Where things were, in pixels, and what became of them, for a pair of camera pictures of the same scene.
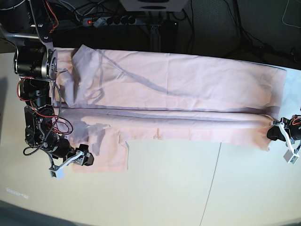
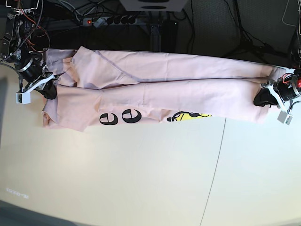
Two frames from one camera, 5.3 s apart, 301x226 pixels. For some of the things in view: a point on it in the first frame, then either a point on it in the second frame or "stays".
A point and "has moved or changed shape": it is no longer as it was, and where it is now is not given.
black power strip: (99, 22) stays
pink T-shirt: (106, 99) has moved or changed shape
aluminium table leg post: (155, 38) stays
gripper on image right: (291, 126) to (284, 88)
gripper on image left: (64, 155) to (33, 74)
